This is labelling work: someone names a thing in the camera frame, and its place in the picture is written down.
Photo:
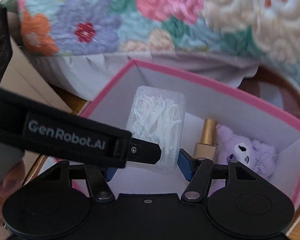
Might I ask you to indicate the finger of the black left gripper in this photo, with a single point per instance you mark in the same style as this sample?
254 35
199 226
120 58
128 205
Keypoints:
145 152

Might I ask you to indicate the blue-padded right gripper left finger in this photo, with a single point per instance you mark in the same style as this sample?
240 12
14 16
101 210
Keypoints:
109 173

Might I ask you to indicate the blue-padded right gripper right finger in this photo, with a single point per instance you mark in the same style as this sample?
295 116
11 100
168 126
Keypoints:
187 165

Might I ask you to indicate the clear floss pick box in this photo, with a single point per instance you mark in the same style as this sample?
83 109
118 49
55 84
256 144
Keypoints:
157 116

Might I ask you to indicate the person's left hand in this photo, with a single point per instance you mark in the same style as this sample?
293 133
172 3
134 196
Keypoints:
11 183

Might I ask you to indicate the gold lipstick tube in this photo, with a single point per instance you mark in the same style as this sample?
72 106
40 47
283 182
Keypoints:
206 147

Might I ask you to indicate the pink cardboard storage box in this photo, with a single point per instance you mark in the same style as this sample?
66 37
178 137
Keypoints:
244 113

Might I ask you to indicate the purple plush toy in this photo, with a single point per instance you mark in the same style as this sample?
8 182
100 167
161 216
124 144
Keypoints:
258 156

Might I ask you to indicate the floral quilted bedspread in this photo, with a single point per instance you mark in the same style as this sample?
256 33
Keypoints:
79 45

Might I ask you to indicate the round patterned rug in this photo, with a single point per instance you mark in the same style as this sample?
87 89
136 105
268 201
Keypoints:
288 89

